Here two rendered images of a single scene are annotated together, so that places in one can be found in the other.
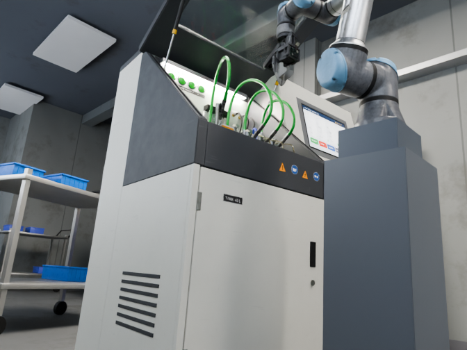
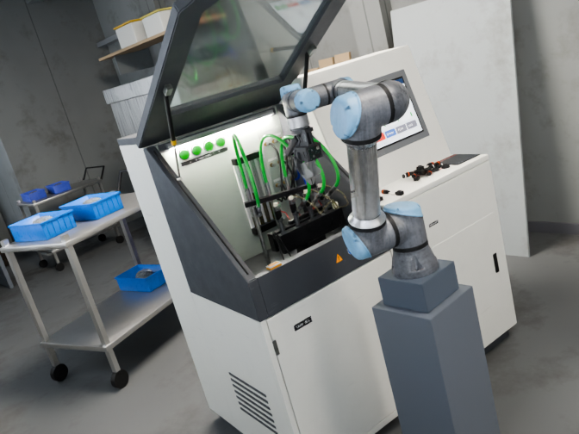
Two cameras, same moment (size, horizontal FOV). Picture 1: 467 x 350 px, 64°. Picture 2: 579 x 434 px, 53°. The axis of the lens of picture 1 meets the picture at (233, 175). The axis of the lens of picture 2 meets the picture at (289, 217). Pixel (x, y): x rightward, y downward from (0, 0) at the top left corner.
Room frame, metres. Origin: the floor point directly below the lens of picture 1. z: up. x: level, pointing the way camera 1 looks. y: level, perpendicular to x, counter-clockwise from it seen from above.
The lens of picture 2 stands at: (-0.70, -0.27, 1.67)
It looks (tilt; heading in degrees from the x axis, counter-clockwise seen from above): 15 degrees down; 6
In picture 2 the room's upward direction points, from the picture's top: 15 degrees counter-clockwise
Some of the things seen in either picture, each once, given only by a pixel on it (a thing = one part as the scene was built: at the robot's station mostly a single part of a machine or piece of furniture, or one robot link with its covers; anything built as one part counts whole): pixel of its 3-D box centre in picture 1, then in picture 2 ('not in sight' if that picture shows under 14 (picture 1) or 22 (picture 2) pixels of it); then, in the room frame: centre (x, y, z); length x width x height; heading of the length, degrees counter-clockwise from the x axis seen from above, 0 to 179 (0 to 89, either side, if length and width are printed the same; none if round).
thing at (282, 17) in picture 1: (286, 17); (293, 101); (1.35, -0.17, 1.50); 0.09 x 0.08 x 0.11; 23
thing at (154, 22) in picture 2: not in sight; (164, 21); (5.64, 1.13, 2.29); 0.39 x 0.33 x 0.22; 44
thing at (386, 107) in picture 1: (379, 118); (412, 255); (1.08, -0.44, 0.95); 0.15 x 0.15 x 0.10
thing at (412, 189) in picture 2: not in sight; (421, 180); (1.91, -0.63, 0.96); 0.70 x 0.22 x 0.03; 128
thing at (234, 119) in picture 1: (239, 132); (279, 161); (1.95, -0.01, 1.20); 0.13 x 0.03 x 0.31; 128
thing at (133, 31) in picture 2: not in sight; (138, 33); (6.08, 1.55, 2.30); 0.43 x 0.36 x 0.24; 44
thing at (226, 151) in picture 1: (268, 164); (324, 263); (1.40, -0.13, 0.87); 0.62 x 0.04 x 0.16; 128
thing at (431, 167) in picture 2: not in sight; (425, 169); (1.93, -0.66, 1.01); 0.23 x 0.11 x 0.06; 128
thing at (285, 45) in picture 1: (286, 50); (305, 144); (1.35, -0.18, 1.35); 0.09 x 0.08 x 0.12; 38
